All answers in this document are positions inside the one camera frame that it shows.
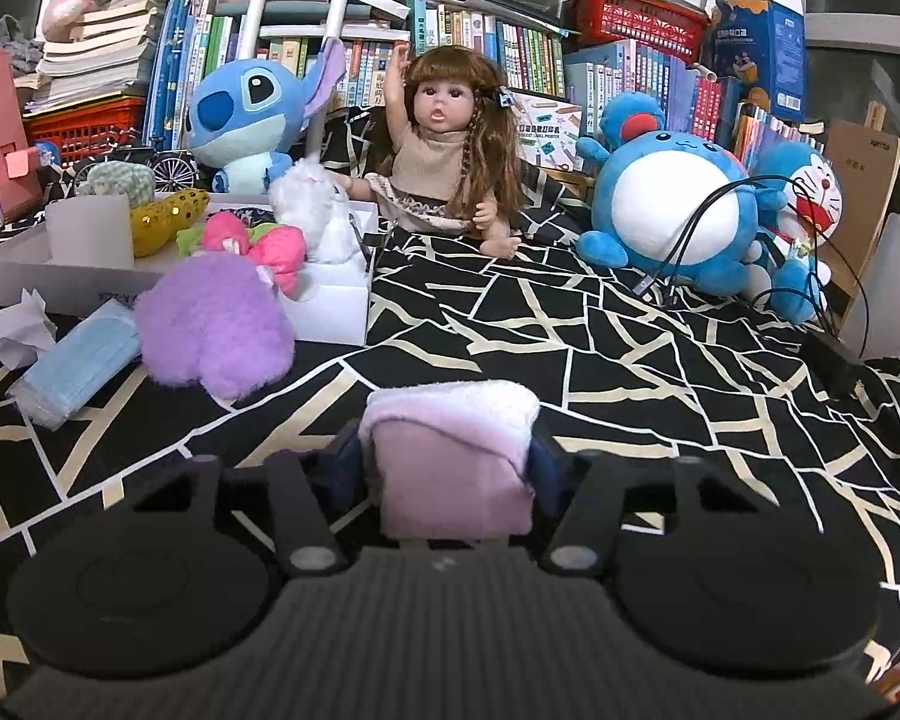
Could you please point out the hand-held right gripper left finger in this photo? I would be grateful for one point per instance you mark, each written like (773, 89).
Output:
(349, 465)

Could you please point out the green and white knitted cloth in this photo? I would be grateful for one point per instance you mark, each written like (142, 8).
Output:
(116, 180)

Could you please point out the round blue mouse plush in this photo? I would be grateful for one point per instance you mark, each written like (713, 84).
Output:
(667, 217)

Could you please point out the pink and green plush bow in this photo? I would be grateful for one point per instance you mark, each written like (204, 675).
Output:
(277, 251)

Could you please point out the grey cloth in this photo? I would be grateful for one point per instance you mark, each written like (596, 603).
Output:
(15, 45)

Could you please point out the white printed label box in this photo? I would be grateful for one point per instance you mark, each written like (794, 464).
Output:
(551, 127)

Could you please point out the pink and white plush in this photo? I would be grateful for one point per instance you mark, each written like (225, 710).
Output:
(75, 0)

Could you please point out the blue robot cat plush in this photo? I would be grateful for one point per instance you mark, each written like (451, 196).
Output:
(810, 187)

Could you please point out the white cardboard box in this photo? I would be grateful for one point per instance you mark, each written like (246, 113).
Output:
(330, 315)

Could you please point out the black miniature bicycle model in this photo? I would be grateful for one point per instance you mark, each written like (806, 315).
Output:
(172, 169)

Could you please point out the white plastic pipe frame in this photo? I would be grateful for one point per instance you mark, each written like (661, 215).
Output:
(259, 7)

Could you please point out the brown cardboard box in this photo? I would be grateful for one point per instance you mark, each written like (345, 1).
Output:
(866, 195)

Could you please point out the pink towel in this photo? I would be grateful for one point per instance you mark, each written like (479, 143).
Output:
(450, 465)

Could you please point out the yellow sequined plush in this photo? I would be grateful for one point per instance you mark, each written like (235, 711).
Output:
(161, 221)

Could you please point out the black clip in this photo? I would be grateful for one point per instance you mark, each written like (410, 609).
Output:
(371, 240)

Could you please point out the red plastic basket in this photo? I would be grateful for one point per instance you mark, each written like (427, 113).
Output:
(82, 127)
(637, 22)

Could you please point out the purple fluffy plush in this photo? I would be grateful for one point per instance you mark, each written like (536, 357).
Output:
(210, 322)

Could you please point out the small blue round toy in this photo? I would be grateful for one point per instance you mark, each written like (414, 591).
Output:
(47, 152)

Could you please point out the pile of flat notebooks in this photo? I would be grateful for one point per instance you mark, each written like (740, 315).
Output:
(300, 11)

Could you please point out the blue face mask pack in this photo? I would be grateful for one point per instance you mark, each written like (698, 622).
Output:
(75, 371)

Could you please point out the crumpled white tissue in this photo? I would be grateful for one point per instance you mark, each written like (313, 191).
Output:
(22, 326)

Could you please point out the black power adapter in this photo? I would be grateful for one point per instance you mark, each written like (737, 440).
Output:
(832, 364)

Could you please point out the blue printed carton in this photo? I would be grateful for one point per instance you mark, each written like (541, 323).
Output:
(765, 52)

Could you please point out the row of standing books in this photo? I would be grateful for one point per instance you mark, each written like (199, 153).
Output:
(172, 75)

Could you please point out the black patterned blanket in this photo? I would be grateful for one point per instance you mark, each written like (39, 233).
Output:
(570, 360)

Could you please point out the brown-haired baby doll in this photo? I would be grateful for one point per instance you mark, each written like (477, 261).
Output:
(427, 157)

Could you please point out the white fluffy plush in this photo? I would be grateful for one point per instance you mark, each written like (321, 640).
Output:
(319, 202)

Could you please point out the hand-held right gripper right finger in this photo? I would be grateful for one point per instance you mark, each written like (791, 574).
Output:
(547, 469)

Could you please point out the blue alien plush toy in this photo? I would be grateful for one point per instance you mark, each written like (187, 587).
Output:
(247, 112)

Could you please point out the wooden box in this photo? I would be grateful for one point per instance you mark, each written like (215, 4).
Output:
(570, 181)

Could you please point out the stack of lying books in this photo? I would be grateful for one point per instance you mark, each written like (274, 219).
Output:
(97, 60)

